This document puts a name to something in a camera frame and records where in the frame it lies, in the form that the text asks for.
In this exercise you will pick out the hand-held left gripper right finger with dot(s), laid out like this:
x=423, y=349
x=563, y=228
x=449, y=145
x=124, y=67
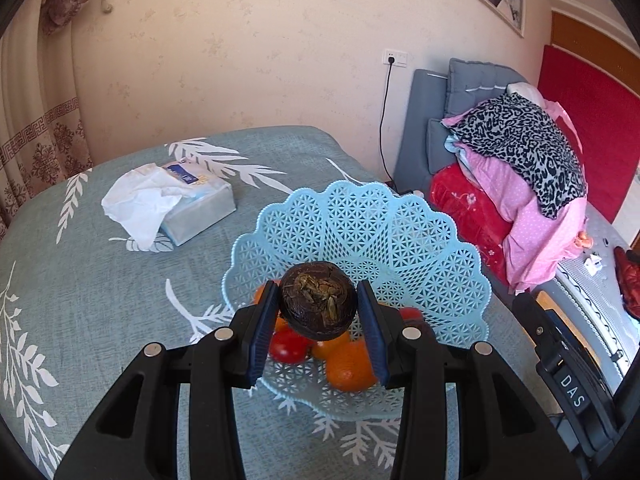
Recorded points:
x=371, y=330

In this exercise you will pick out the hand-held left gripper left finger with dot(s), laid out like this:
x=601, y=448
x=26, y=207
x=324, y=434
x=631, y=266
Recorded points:
x=266, y=320

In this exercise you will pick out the red tomato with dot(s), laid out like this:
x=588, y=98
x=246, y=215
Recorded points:
x=409, y=314
x=287, y=347

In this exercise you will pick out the large orange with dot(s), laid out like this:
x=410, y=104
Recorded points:
x=350, y=370

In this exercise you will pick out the dark brown round fruit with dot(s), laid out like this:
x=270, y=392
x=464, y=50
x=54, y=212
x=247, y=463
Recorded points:
x=315, y=300

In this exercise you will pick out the light blue lattice basket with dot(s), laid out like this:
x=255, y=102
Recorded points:
x=360, y=230

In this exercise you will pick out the grey mattress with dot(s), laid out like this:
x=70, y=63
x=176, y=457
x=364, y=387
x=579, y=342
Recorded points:
x=595, y=300

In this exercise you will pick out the red cloth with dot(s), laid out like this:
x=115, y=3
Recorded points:
x=629, y=280

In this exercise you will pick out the tissue pack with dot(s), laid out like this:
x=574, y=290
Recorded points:
x=200, y=210

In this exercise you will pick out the green leaf-print tablecloth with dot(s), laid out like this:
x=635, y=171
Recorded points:
x=125, y=285

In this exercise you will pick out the red floral blanket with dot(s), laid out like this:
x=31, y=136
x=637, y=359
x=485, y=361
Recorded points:
x=465, y=210

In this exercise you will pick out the pink cloth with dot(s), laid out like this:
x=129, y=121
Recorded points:
x=540, y=240

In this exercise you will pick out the small grey cushion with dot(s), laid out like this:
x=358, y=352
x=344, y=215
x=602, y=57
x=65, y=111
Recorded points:
x=439, y=145

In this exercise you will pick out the wide grey cushion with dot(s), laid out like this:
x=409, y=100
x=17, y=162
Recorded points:
x=475, y=80

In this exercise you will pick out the red headboard panel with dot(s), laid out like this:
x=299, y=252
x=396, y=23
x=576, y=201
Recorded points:
x=600, y=110

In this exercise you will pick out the white pillow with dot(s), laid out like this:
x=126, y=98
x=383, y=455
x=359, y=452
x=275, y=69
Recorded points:
x=527, y=92

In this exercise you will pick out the beige patterned curtain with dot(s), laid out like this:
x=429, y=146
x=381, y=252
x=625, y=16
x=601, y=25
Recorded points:
x=35, y=125

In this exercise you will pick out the white wall outlet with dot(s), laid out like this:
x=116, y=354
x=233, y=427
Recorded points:
x=395, y=58

